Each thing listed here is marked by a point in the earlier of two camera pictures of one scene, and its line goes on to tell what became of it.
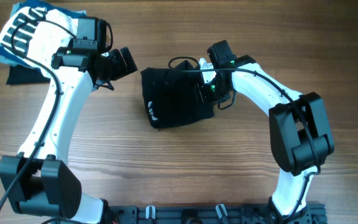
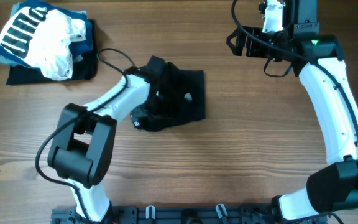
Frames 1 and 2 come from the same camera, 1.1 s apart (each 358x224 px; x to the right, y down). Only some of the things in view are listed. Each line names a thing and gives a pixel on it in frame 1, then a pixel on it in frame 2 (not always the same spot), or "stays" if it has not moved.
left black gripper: [122, 69] → [140, 112]
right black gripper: [207, 94] → [249, 42]
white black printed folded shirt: [35, 34] stays
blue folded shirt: [7, 54] stays
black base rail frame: [240, 213] stays
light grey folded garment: [4, 60] stays
